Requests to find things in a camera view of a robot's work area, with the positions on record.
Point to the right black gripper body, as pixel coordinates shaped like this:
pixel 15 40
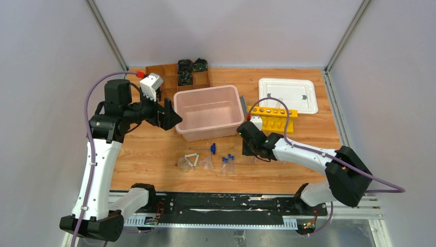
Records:
pixel 249 149

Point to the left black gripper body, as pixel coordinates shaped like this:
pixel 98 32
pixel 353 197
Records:
pixel 161 113

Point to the yellow test tube rack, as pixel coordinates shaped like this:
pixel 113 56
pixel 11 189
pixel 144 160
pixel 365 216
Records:
pixel 274 119

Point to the pink plastic bin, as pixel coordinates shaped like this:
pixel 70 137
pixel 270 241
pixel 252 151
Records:
pixel 209 112

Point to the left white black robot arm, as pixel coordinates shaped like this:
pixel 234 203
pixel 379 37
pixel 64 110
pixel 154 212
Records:
pixel 124 108

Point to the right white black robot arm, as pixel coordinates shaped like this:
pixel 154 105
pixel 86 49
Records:
pixel 347 177

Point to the blue capped glass rod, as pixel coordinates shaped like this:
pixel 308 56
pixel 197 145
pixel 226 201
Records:
pixel 210 148

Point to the brown compartment tray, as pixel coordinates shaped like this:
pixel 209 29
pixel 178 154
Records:
pixel 174 82

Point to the white clay triangle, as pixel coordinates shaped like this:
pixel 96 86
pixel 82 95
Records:
pixel 192 160

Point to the small glass beaker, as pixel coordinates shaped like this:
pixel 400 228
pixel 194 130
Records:
pixel 183 164

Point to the clear plastic funnel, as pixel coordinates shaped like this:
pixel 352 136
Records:
pixel 207 163

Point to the white plastic lid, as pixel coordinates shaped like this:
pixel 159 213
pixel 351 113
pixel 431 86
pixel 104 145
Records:
pixel 297 94

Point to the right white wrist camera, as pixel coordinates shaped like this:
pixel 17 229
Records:
pixel 257 121

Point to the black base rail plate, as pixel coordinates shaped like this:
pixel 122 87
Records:
pixel 224 210

